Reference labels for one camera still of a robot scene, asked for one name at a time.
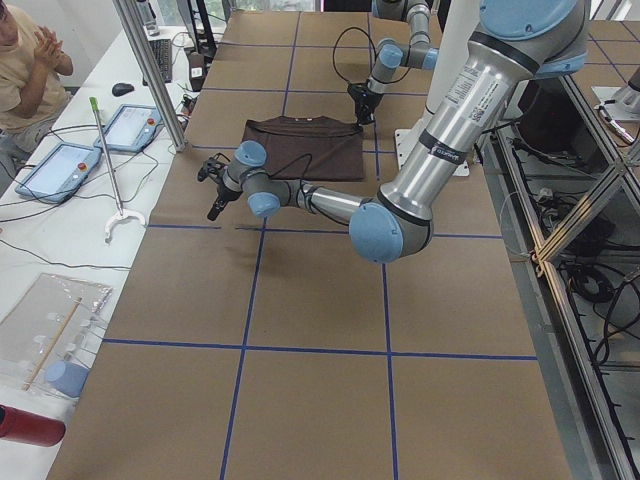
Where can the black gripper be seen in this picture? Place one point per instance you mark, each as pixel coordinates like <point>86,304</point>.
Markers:
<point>367,105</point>
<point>223,192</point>

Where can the dark brown t-shirt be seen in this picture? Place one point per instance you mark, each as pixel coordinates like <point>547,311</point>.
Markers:
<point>320,148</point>

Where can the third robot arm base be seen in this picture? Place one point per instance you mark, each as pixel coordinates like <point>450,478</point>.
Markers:
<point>625,97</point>

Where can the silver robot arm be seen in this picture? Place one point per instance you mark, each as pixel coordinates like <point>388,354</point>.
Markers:
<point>417,53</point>
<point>514,41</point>

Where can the reacher grabber stick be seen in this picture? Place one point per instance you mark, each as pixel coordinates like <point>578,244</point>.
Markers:
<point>121,213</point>

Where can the far blue teach pendant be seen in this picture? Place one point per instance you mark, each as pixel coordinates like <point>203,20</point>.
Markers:
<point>131,128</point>

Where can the blue teach pendant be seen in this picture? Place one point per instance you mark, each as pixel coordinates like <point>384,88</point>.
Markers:
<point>131,128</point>
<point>60,174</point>

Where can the black computer mouse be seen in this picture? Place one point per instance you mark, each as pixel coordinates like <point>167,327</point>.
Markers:
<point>120,89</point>

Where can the near blue teach pendant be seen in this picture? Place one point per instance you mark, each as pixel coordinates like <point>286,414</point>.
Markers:
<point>60,174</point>

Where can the black keyboard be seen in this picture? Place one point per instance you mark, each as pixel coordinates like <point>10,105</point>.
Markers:
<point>163,55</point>

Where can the wooden stick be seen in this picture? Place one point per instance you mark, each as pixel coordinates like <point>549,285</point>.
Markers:
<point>51,344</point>

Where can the seated person in beige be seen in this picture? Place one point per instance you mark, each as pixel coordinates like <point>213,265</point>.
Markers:
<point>32,96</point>

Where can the clear plastic bag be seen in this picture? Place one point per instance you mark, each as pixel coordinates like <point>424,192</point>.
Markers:
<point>30,324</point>

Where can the red bottle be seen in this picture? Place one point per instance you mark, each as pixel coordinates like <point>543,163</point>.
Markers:
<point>26,427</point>

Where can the aluminium frame post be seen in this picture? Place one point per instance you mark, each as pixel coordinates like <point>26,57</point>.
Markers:
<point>131,21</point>

